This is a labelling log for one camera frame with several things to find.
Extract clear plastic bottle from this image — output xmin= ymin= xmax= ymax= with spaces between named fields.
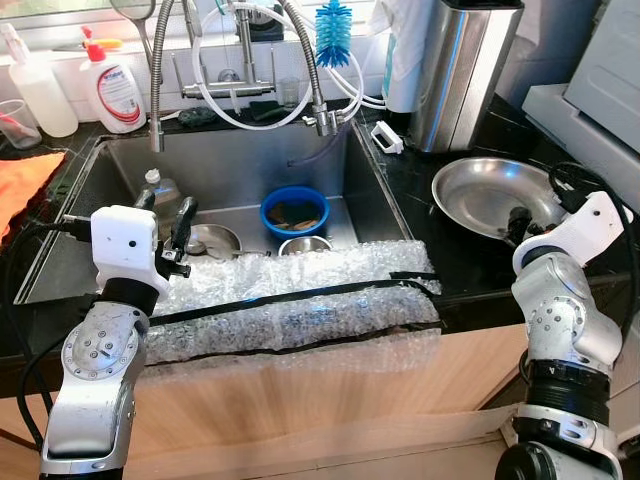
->
xmin=140 ymin=168 xmax=186 ymax=241

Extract round stainless steel bowl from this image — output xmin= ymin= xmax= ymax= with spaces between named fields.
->
xmin=278 ymin=235 xmax=334 ymax=258

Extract large round steel plate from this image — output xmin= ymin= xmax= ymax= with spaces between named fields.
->
xmin=432 ymin=157 xmax=571 ymax=241

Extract stainless steel sink basin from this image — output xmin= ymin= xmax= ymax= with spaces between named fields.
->
xmin=18 ymin=120 xmax=416 ymax=306

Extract dark green scouring pad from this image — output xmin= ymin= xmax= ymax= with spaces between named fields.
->
xmin=178 ymin=107 xmax=219 ymax=129

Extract blue plastic bowl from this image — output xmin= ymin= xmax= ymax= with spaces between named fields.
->
xmin=260 ymin=186 xmax=331 ymax=241

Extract white soap bottle red pump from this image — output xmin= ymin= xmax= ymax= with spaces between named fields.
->
xmin=78 ymin=25 xmax=149 ymax=136

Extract brown food scraps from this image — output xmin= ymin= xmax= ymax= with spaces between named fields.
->
xmin=270 ymin=200 xmax=323 ymax=229

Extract orange cloth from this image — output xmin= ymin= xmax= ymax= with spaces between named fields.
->
xmin=0 ymin=152 xmax=66 ymax=241

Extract clear bubble wrap padding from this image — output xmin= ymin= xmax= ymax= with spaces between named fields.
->
xmin=140 ymin=240 xmax=443 ymax=366

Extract chrome sink tap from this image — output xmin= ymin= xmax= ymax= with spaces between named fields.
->
xmin=170 ymin=15 xmax=291 ymax=106

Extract looped white plastic tube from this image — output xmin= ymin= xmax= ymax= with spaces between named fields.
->
xmin=190 ymin=8 xmax=319 ymax=131

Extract translucent white plastic bottle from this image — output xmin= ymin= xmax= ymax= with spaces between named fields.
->
xmin=0 ymin=22 xmax=79 ymax=139

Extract clear plastic cup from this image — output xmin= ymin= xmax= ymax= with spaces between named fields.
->
xmin=0 ymin=98 xmax=43 ymax=151

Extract tall stainless steel canister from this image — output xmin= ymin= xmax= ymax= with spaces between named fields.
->
xmin=408 ymin=0 xmax=526 ymax=153

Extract small white ridged device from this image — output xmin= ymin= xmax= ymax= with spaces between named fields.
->
xmin=370 ymin=122 xmax=406 ymax=156

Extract small clear glass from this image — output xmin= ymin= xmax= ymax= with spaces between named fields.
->
xmin=278 ymin=78 xmax=301 ymax=107

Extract white countertop appliance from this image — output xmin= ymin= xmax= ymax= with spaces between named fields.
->
xmin=522 ymin=0 xmax=640 ymax=191

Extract white water filter teal label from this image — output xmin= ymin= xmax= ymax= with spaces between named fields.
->
xmin=380 ymin=15 xmax=426 ymax=113

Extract metal mesh strainer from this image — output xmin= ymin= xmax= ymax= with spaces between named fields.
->
xmin=108 ymin=0 xmax=161 ymax=71

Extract thin white water tubes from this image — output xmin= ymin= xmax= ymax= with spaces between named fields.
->
xmin=330 ymin=45 xmax=389 ymax=111

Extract light wooden cabinet front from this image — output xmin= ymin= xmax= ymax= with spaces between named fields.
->
xmin=0 ymin=325 xmax=541 ymax=480

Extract blue bristle bottle brush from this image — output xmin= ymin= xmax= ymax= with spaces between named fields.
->
xmin=314 ymin=0 xmax=356 ymax=69

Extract white cloth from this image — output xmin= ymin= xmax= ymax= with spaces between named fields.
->
xmin=368 ymin=0 xmax=436 ymax=41

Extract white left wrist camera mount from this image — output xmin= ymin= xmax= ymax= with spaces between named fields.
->
xmin=90 ymin=205 xmax=173 ymax=299

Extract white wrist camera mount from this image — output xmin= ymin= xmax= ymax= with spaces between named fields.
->
xmin=90 ymin=205 xmax=173 ymax=299
xmin=513 ymin=190 xmax=633 ymax=269

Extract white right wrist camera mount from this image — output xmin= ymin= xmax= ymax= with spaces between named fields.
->
xmin=513 ymin=190 xmax=633 ymax=269

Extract steel spring faucet hose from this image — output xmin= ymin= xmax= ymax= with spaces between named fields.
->
xmin=148 ymin=0 xmax=196 ymax=153

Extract braided metal hose with fitting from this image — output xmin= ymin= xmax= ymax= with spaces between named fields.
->
xmin=265 ymin=0 xmax=341 ymax=138

